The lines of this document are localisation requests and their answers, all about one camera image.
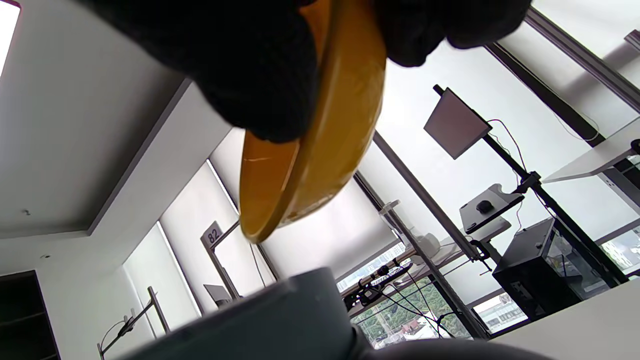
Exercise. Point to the person's right hand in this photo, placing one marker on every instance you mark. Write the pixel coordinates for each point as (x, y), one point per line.
(225, 60)

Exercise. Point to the yellow plastic bowl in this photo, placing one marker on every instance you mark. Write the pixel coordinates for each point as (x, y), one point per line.
(335, 130)

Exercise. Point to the person's left hand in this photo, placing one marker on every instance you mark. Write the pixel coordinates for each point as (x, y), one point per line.
(450, 350)

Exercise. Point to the dark cabinet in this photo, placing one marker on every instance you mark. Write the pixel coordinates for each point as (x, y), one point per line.
(25, 320)

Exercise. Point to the black floor stand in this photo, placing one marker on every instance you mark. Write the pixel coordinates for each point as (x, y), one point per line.
(550, 200)

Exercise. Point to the grey square panel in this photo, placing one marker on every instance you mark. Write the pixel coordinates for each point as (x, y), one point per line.
(455, 125)

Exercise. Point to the black computer mouse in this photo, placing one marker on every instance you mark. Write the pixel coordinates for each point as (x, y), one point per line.
(484, 206)

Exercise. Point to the grey mouse platform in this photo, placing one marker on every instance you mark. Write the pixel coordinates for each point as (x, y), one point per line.
(500, 197)

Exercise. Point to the grey sign on post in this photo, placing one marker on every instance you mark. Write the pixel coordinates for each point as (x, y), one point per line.
(212, 234)

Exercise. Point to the aluminium frame post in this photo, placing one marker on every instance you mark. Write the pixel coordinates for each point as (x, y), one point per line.
(425, 210)

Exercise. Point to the black computer tower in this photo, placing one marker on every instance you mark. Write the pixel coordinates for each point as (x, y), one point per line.
(525, 280)

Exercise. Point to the white desk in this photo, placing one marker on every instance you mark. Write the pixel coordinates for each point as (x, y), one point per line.
(595, 157)

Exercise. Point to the grey-blue plastic funnel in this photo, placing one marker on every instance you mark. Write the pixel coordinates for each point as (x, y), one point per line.
(280, 325)

